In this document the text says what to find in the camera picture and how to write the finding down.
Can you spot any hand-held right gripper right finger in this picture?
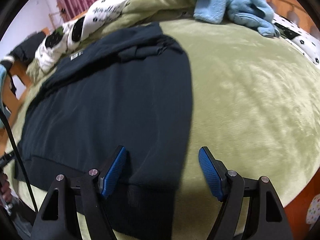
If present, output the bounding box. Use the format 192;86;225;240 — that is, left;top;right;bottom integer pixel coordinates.
199;146;293;240

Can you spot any white flower print pillow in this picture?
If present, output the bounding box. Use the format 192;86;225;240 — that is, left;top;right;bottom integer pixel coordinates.
272;14;320;65

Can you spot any white star print cloth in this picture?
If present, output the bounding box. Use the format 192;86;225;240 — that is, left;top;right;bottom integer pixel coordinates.
305;199;320;226

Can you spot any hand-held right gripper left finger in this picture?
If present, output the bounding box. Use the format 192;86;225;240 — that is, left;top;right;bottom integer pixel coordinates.
31;145;127;240

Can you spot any person's left hand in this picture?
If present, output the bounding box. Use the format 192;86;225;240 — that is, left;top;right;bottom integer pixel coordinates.
0;173;12;203

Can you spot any white strawberry print quilt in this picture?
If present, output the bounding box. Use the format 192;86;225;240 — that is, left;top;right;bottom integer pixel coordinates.
34;0;138;72

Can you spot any black sweatshirt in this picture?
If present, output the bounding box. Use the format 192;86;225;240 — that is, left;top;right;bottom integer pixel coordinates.
14;22;193;240

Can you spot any light blue fleece robe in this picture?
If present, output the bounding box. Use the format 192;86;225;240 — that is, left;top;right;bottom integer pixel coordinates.
0;64;7;128

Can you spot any light blue fleece garment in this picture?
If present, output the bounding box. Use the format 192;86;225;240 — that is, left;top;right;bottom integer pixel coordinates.
177;0;280;37

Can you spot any black cable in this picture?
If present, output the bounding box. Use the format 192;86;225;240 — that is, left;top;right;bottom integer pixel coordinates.
0;106;39;214

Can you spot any black jacket with striped cuff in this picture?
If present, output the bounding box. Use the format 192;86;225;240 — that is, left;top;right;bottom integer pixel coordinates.
0;32;48;68

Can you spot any wooden coat rack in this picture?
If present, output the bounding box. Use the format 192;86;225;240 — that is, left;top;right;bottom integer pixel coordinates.
49;7;69;28

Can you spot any green plush bed blanket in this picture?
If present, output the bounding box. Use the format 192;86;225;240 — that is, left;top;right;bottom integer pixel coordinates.
7;0;320;240

